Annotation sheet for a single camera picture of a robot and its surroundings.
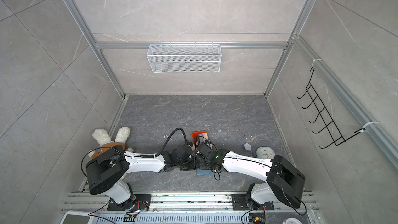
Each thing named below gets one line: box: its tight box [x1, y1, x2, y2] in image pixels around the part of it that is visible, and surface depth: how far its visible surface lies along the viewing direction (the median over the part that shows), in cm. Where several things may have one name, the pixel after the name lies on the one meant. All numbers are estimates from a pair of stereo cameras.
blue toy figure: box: [243, 142, 253, 153], surface depth 93 cm
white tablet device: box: [59, 211, 99, 224], surface depth 67 cm
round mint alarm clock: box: [255, 146, 276, 160], surface depth 90 cm
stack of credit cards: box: [199, 132, 209, 143], surface depth 95 cm
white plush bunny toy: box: [87, 127, 134, 160], surface depth 88 cm
